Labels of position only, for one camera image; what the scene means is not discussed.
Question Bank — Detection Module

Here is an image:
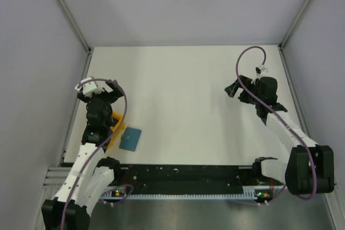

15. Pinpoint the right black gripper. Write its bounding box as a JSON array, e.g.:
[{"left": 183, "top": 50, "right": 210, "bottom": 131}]
[{"left": 225, "top": 75, "right": 263, "bottom": 106}]

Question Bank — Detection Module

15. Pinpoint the yellow plastic bin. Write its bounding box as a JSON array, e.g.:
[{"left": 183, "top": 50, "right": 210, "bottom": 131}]
[{"left": 107, "top": 111, "right": 125, "bottom": 149}]

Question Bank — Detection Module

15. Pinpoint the blue leather card holder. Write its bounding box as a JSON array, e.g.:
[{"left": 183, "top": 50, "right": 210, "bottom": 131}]
[{"left": 119, "top": 127, "right": 142, "bottom": 152}]

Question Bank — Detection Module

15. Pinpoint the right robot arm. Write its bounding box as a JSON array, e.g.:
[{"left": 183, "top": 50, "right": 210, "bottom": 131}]
[{"left": 224, "top": 75, "right": 335, "bottom": 196}]

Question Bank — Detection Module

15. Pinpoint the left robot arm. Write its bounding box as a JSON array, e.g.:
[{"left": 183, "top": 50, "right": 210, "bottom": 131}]
[{"left": 42, "top": 77, "right": 126, "bottom": 229}]

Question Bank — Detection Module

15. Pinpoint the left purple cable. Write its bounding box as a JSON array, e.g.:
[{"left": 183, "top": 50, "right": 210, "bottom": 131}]
[{"left": 60, "top": 78, "right": 134, "bottom": 230}]

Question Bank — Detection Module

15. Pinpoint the purple cable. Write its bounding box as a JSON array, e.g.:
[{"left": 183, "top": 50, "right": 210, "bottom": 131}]
[
  {"left": 60, "top": 78, "right": 134, "bottom": 230},
  {"left": 236, "top": 46, "right": 318, "bottom": 201}
]

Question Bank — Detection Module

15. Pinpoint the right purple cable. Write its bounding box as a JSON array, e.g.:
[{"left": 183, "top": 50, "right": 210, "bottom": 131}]
[{"left": 236, "top": 46, "right": 318, "bottom": 201}]

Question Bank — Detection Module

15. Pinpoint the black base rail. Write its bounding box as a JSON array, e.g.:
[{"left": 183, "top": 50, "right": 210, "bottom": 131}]
[{"left": 118, "top": 164, "right": 259, "bottom": 194}]

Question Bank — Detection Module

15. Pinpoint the left aluminium frame post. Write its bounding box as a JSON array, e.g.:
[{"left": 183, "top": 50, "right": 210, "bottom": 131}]
[{"left": 56, "top": 0, "right": 92, "bottom": 53}]

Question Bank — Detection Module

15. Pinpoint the aluminium frame post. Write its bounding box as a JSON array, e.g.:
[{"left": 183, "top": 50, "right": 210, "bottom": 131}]
[
  {"left": 56, "top": 0, "right": 92, "bottom": 53},
  {"left": 278, "top": 0, "right": 314, "bottom": 51}
]

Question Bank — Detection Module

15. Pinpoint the aluminium frame rail front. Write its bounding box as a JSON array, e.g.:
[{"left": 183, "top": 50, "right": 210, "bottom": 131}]
[{"left": 43, "top": 167, "right": 71, "bottom": 187}]

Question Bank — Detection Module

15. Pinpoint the white cable duct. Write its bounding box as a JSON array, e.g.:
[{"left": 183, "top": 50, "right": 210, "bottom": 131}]
[{"left": 99, "top": 186, "right": 270, "bottom": 201}]

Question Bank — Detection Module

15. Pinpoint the right aluminium frame post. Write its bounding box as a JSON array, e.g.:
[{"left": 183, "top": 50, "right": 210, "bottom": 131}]
[{"left": 278, "top": 0, "right": 314, "bottom": 51}]

